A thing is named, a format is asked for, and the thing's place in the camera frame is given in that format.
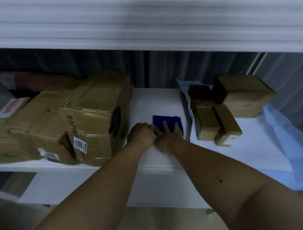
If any person's left hand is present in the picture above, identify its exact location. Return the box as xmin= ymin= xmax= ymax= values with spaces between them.
xmin=127 ymin=122 xmax=157 ymax=153

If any person's right hand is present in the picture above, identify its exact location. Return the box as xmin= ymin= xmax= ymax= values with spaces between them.
xmin=153 ymin=121 xmax=185 ymax=155

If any dark blue cloth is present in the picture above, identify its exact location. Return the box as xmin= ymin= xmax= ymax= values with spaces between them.
xmin=152 ymin=115 xmax=184 ymax=137

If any person's right forearm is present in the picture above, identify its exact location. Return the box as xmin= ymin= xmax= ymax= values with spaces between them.
xmin=163 ymin=139 xmax=303 ymax=230

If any person's left forearm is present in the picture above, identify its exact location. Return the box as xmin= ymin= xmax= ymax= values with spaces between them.
xmin=35 ymin=142 xmax=152 ymax=230

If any small brown taped parcel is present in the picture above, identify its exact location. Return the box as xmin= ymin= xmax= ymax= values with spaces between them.
xmin=194 ymin=105 xmax=222 ymax=141
xmin=213 ymin=104 xmax=243 ymax=147

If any white blue plastic bag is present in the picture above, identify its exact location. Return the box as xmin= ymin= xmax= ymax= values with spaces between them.
xmin=176 ymin=78 xmax=206 ymax=142

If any dark brown small parcel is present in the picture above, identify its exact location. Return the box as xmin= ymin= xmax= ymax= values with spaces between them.
xmin=188 ymin=84 xmax=217 ymax=107

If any large cardboard box black print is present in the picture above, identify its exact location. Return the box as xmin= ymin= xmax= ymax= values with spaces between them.
xmin=59 ymin=72 xmax=131 ymax=167

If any grey curtain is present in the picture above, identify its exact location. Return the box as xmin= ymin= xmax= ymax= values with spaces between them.
xmin=0 ymin=48 xmax=303 ymax=114

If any big square brown parcel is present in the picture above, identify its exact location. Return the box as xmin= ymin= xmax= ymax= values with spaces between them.
xmin=211 ymin=74 xmax=276 ymax=118

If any white shelf unit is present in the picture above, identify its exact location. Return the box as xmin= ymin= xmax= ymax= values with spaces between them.
xmin=0 ymin=0 xmax=303 ymax=210

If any flat taped cardboard box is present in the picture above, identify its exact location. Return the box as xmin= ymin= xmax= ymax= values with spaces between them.
xmin=7 ymin=79 xmax=84 ymax=134

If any light blue plastic sheet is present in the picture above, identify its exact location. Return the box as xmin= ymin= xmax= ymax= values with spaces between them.
xmin=259 ymin=101 xmax=303 ymax=190

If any crumpled cardboard box white label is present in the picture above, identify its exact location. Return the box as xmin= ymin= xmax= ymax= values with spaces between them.
xmin=0 ymin=110 xmax=77 ymax=165

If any red fabric bundle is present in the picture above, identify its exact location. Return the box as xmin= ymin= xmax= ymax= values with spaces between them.
xmin=0 ymin=72 xmax=82 ymax=98

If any white package red print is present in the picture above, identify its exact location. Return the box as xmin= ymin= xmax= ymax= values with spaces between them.
xmin=0 ymin=97 xmax=32 ymax=119

